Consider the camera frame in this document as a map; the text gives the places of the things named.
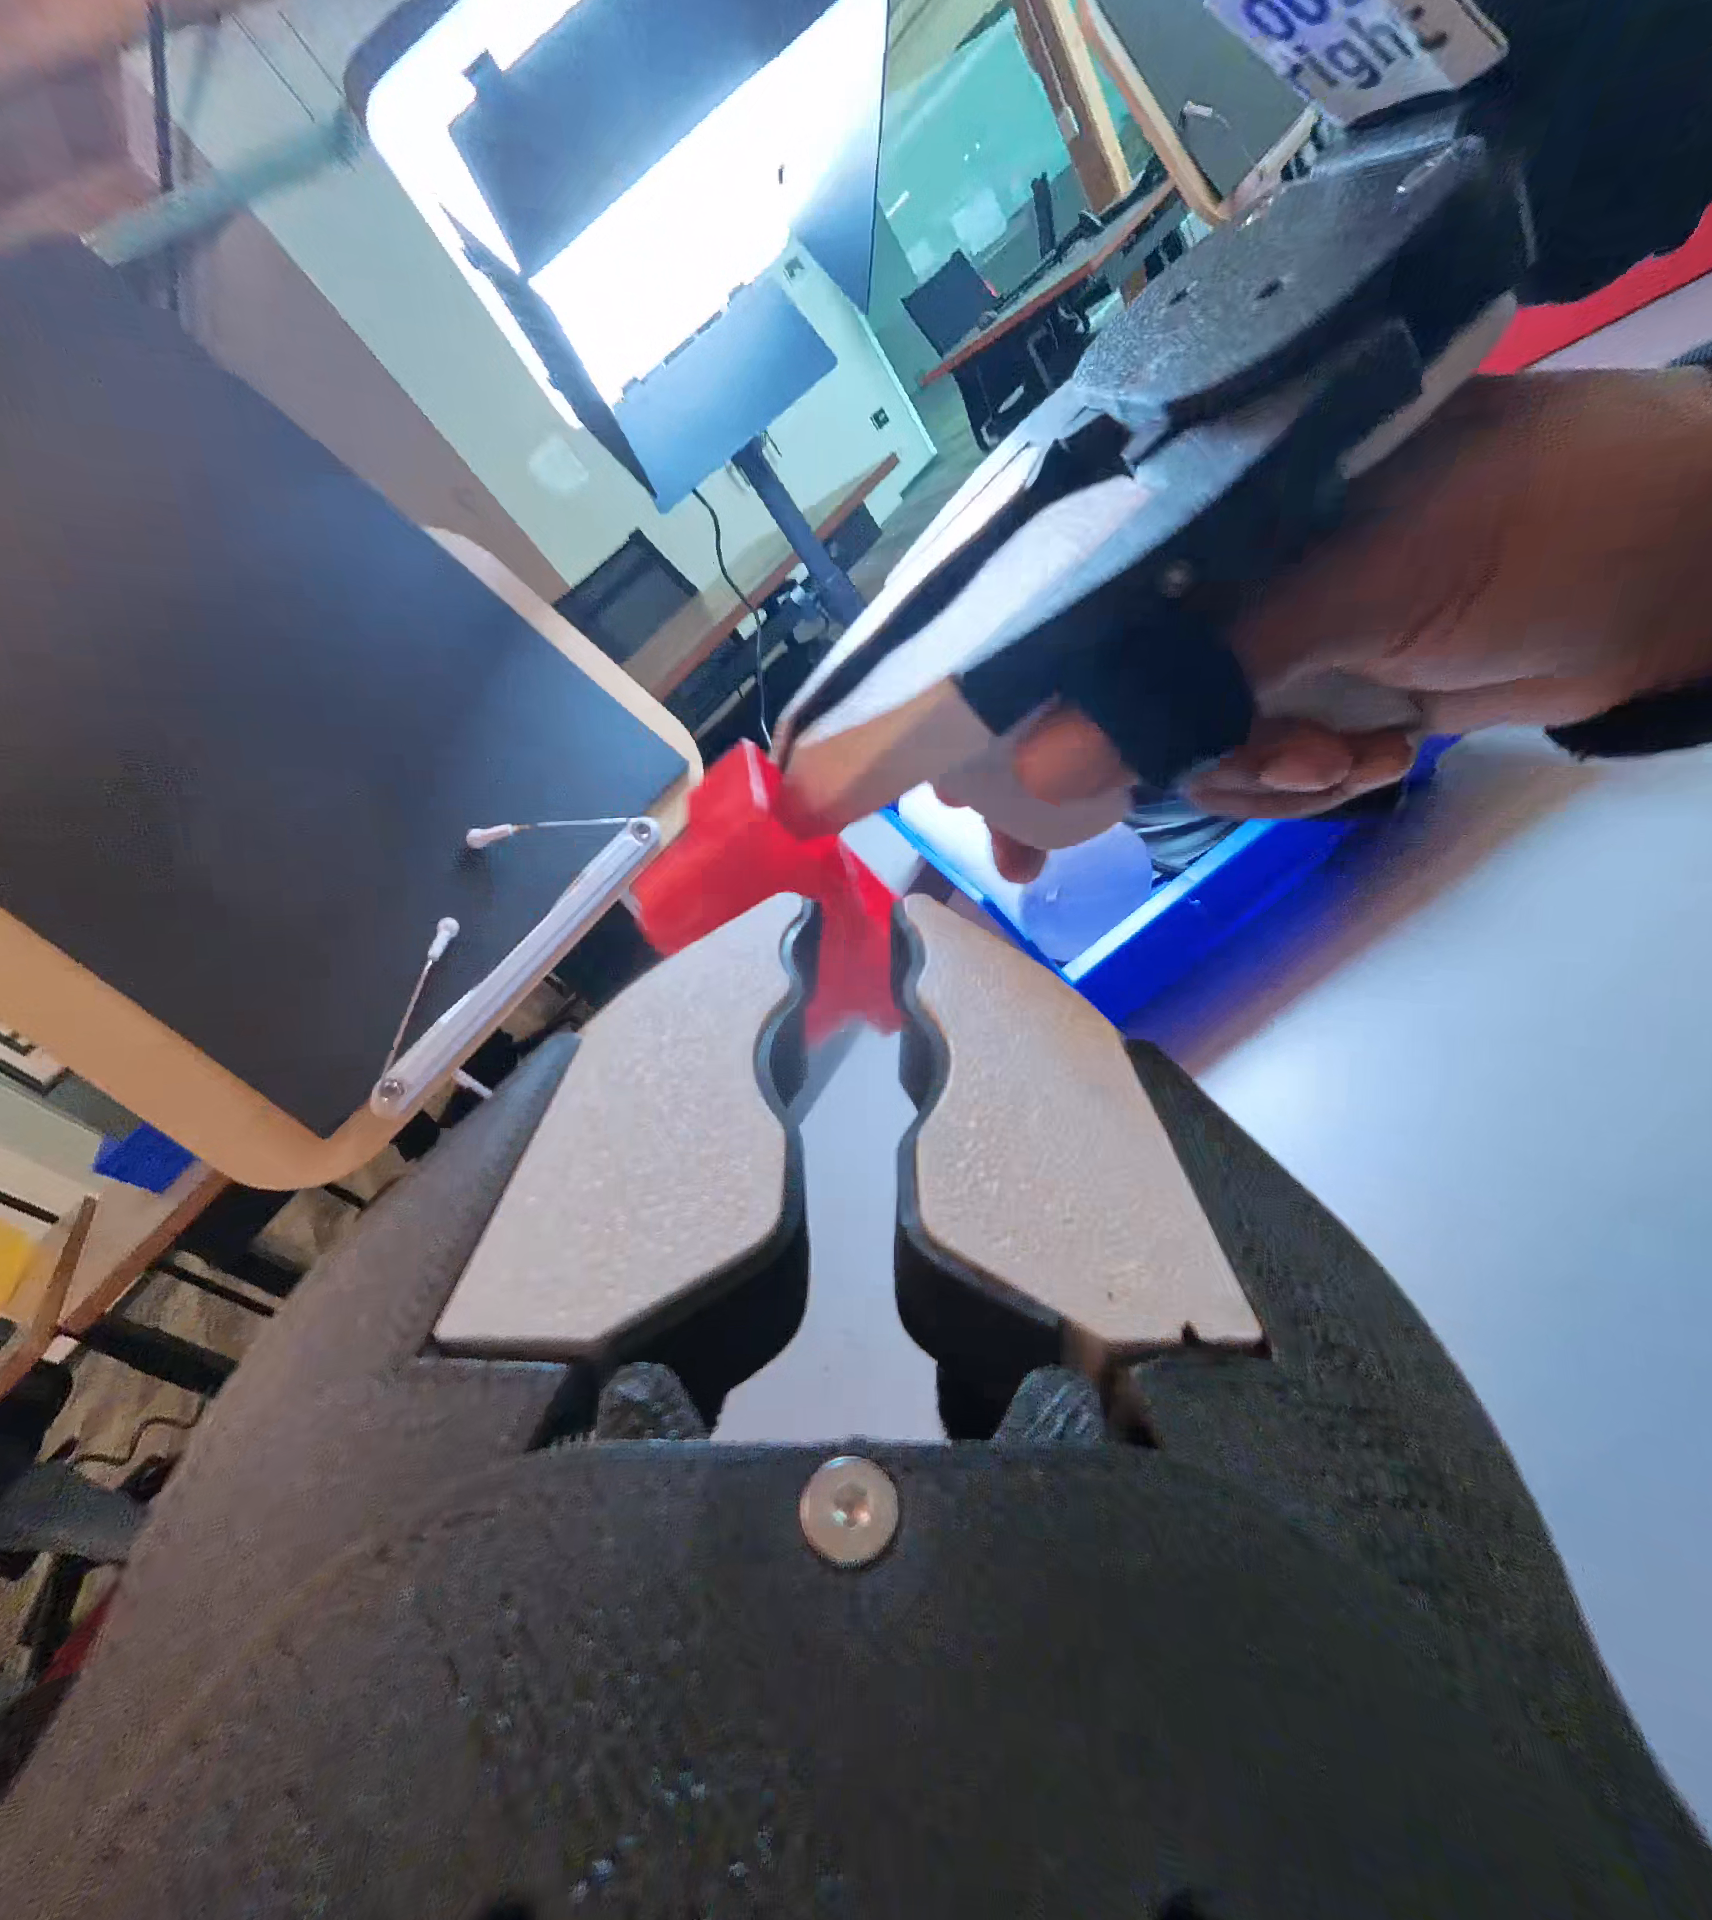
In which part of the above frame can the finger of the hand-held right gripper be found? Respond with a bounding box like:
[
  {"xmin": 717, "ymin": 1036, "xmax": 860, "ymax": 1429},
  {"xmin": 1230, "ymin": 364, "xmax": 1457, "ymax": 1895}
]
[
  {"xmin": 778, "ymin": 408, "xmax": 1132, "ymax": 730},
  {"xmin": 771, "ymin": 480, "xmax": 1173, "ymax": 839}
]

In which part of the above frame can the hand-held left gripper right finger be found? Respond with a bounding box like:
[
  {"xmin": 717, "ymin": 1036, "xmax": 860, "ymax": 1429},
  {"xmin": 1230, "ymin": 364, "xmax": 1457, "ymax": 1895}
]
[{"xmin": 889, "ymin": 893, "xmax": 1267, "ymax": 1441}]

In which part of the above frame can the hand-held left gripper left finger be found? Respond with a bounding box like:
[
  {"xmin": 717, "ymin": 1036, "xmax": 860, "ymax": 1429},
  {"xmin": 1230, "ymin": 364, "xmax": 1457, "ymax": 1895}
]
[{"xmin": 430, "ymin": 895, "xmax": 819, "ymax": 1434}]

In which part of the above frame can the blue storage bin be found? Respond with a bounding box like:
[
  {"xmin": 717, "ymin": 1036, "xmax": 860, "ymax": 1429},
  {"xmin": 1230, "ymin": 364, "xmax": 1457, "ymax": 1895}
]
[
  {"xmin": 878, "ymin": 727, "xmax": 1465, "ymax": 1031},
  {"xmin": 90, "ymin": 1122, "xmax": 198, "ymax": 1199}
]

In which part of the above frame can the red plastic block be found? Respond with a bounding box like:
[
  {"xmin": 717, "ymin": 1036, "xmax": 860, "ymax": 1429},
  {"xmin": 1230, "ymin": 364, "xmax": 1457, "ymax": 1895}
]
[{"xmin": 629, "ymin": 739, "xmax": 906, "ymax": 1044}]

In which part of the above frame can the black light stand pole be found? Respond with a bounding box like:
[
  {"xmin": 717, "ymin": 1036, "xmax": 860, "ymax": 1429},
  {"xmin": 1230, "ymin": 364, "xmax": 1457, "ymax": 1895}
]
[{"xmin": 727, "ymin": 435, "xmax": 874, "ymax": 633}]

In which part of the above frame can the black board book stand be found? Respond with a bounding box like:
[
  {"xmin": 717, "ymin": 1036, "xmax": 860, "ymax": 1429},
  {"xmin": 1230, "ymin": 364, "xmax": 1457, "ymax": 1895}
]
[
  {"xmin": 0, "ymin": 240, "xmax": 708, "ymax": 1194},
  {"xmin": 1011, "ymin": 0, "xmax": 1315, "ymax": 229}
]

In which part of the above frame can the studio softbox light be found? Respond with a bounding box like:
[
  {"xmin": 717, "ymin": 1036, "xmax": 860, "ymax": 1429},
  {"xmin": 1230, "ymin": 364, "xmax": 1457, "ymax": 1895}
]
[{"xmin": 346, "ymin": 0, "xmax": 896, "ymax": 521}]

